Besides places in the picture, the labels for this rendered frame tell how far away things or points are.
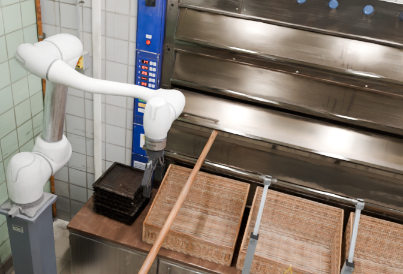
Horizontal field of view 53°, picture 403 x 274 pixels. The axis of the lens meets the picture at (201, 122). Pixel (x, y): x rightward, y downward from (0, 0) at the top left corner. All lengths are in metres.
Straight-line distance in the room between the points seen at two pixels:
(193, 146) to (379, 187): 1.16
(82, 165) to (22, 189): 1.09
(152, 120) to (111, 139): 1.32
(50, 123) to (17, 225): 0.53
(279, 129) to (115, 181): 1.07
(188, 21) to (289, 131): 0.86
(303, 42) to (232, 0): 0.44
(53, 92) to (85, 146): 1.08
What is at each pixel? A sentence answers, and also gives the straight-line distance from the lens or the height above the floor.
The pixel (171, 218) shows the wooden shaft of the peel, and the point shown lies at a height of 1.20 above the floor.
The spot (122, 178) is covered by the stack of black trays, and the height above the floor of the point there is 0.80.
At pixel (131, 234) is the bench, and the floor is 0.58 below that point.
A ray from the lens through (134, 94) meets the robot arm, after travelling 1.72.
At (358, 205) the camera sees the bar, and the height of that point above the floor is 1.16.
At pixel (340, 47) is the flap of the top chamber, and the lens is 2.27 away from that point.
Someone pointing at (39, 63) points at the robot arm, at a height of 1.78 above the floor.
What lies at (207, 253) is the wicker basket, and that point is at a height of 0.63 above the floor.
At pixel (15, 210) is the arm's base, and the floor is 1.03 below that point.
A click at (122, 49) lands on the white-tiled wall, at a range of 2.53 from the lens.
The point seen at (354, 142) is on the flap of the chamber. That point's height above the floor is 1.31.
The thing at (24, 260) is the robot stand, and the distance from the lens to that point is 2.39.
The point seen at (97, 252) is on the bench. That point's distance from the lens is 2.72.
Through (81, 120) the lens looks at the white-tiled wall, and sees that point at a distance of 2.90.
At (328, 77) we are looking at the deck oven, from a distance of 2.31.
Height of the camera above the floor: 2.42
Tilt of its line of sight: 29 degrees down
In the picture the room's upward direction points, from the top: 8 degrees clockwise
